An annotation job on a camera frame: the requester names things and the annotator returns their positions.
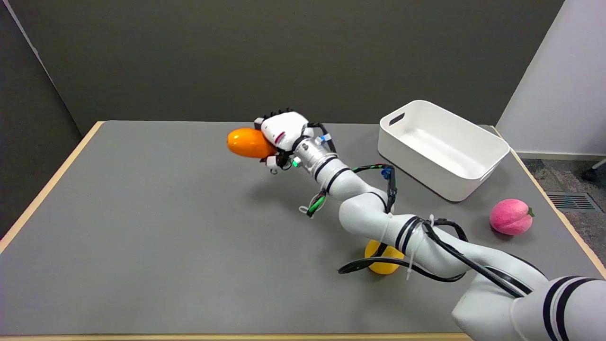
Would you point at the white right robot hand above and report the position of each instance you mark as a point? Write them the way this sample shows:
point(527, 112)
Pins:
point(284, 130)

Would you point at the orange mango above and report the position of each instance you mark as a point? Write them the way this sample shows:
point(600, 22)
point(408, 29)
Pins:
point(248, 143)

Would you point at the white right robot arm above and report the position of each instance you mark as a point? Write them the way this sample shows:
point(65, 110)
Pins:
point(426, 246)

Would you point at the white plastic box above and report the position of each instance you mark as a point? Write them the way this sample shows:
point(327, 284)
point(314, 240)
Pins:
point(442, 149)

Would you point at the yellow lemon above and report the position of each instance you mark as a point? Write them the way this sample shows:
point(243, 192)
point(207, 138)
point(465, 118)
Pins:
point(382, 263)

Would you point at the pink peach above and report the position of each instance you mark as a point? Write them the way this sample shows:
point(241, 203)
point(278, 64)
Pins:
point(510, 217)

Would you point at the floor vent grille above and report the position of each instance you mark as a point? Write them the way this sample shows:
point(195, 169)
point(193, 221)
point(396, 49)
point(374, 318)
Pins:
point(572, 201)

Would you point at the black chair caster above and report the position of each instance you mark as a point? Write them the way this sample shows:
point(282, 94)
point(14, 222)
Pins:
point(589, 174)

